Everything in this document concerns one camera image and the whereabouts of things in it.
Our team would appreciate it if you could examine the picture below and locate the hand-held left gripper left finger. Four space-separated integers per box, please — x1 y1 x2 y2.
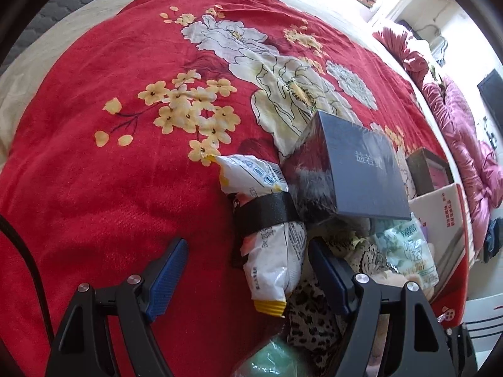
45 238 189 377

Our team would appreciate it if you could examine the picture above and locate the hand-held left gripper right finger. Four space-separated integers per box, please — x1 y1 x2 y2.
307 238 478 377

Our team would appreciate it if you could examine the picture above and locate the white and yellow snack bag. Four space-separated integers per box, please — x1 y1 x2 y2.
202 154 308 319

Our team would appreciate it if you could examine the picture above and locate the green print tissue pack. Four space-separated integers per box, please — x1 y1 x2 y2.
371 220 440 287

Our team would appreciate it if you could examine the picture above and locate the red cardboard box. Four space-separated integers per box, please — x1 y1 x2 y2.
409 183 480 328

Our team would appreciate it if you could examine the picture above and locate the leopard print cloth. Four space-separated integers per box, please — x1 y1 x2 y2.
285 220 390 352

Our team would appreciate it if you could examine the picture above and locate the cream plush toy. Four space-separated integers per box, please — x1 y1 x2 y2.
369 270 433 296

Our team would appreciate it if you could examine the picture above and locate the black textured band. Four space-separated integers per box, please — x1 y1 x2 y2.
230 192 301 270

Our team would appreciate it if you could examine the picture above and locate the red floral blanket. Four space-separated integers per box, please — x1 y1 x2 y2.
0 0 472 377

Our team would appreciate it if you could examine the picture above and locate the green plastic bag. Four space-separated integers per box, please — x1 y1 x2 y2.
232 338 315 377

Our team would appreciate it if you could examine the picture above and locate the dark blue box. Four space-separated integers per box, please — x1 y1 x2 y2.
282 110 412 224

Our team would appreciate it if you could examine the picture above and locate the brown gift box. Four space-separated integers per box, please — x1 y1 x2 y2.
406 148 454 197

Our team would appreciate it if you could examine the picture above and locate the white striped object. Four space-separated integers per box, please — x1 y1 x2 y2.
464 294 503 338

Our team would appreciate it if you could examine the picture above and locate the dark blue object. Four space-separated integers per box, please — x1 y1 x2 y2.
483 220 503 262

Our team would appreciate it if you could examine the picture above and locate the pink quilt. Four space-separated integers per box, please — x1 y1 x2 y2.
373 25 503 252

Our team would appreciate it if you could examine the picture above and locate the black television screen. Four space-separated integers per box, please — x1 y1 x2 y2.
477 68 503 118

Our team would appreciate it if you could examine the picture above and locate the black cable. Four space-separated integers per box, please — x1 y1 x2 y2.
0 214 56 346

